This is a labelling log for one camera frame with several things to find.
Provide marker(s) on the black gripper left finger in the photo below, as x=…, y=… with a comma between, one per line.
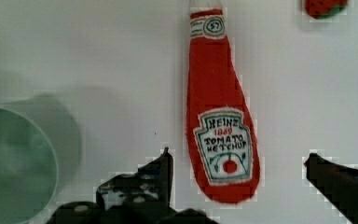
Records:
x=151, y=183

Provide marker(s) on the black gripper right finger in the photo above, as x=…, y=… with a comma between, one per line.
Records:
x=337, y=183

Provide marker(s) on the red plush ketchup bottle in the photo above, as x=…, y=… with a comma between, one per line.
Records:
x=220, y=131

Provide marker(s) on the green metal cup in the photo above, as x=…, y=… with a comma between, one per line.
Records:
x=40, y=151

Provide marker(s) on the red plush strawberry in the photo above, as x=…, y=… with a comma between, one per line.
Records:
x=323, y=9

